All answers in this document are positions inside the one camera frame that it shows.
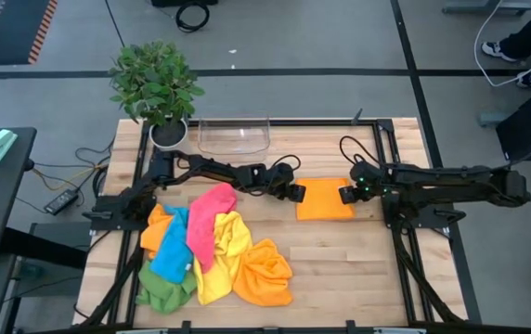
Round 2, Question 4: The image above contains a black aluminium table frame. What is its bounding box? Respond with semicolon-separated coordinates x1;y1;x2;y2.
72;118;483;334

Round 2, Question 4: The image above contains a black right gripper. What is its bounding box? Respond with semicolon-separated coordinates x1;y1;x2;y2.
338;161;381;205

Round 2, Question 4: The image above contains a green microfiber towel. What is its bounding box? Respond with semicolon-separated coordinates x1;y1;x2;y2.
135;259;198;315

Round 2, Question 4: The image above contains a yellow microfiber towel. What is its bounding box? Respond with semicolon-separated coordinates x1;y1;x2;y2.
193;211;253;306

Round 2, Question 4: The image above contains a pink microfiber towel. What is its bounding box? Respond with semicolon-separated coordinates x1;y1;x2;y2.
185;182;239;275

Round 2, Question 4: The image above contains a green leafy plant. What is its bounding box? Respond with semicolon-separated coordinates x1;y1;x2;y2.
108;40;206;129

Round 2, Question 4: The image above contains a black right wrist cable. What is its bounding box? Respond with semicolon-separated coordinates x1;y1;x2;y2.
338;135;390;169

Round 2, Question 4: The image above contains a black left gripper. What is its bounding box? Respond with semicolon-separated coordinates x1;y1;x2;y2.
265;161;307;204

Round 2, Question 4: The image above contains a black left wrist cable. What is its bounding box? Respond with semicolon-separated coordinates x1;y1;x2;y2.
269;154;302;173

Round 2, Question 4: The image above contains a white plant pot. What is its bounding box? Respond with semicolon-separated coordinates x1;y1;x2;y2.
148;118;189;152

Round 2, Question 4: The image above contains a coiled black cable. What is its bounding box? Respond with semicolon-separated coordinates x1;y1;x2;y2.
175;1;211;33

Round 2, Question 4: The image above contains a black power adapter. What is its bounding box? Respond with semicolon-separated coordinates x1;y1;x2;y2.
43;188;80;216

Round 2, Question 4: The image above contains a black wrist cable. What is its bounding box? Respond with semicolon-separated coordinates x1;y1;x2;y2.
338;135;390;169
269;154;302;173

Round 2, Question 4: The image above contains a clear plastic bin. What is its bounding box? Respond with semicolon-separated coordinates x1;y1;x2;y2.
197;114;272;157

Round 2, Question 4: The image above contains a grey metal table foot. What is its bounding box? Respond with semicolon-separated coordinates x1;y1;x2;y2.
442;0;531;15

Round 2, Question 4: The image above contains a blue microfiber towel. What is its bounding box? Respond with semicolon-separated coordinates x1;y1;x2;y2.
149;206;195;285

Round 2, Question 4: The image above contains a black orange-striped floor mat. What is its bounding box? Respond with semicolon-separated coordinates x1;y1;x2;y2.
0;0;58;67

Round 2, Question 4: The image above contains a white floor cable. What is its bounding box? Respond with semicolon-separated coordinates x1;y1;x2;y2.
473;0;531;88

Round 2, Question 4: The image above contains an orange microfiber towel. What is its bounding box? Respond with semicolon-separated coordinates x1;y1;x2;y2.
295;177;356;222
139;202;176;261
231;238;294;308

